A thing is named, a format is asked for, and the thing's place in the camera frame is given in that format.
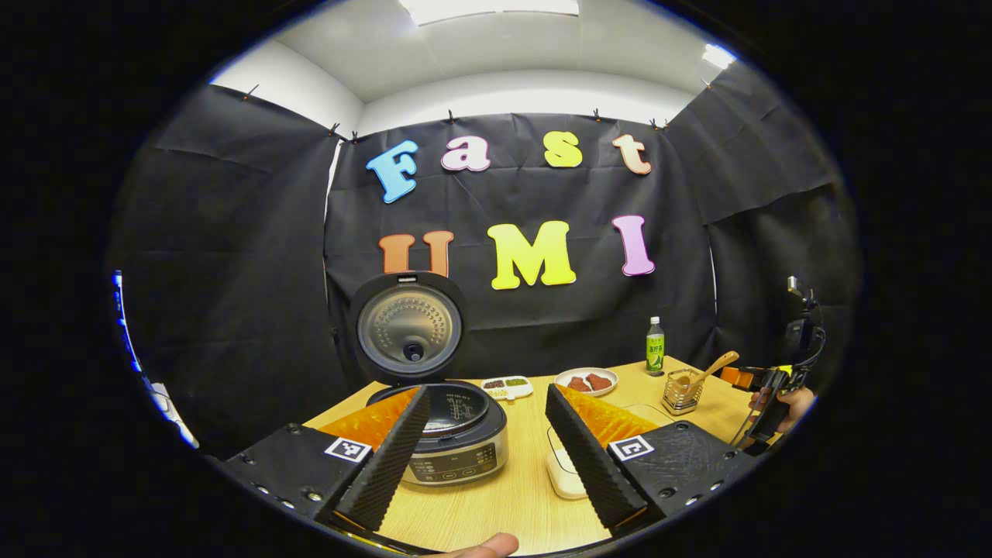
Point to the wooden spoon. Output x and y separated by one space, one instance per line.
717 366

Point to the black backdrop cloth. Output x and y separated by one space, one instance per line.
256 310

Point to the metal mesh chopstick holder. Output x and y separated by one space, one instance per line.
682 403

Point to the black silver rice cooker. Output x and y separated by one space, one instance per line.
457 457

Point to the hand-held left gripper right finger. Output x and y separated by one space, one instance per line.
593 465

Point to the brown meat piece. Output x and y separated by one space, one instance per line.
599 381
579 384

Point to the green drink bottle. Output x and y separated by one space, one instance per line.
656 356

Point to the computer monitor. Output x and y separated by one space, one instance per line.
118 310

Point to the clear box of rice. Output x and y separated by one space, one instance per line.
562 477

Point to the white divided bean dish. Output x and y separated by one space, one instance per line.
508 385

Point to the white round plate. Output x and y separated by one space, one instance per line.
612 385

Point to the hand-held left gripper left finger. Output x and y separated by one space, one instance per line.
391 465

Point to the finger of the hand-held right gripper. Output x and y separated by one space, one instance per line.
740 378

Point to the small ceiling light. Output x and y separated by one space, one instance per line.
718 56

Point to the long ceiling light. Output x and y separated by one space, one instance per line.
488 9

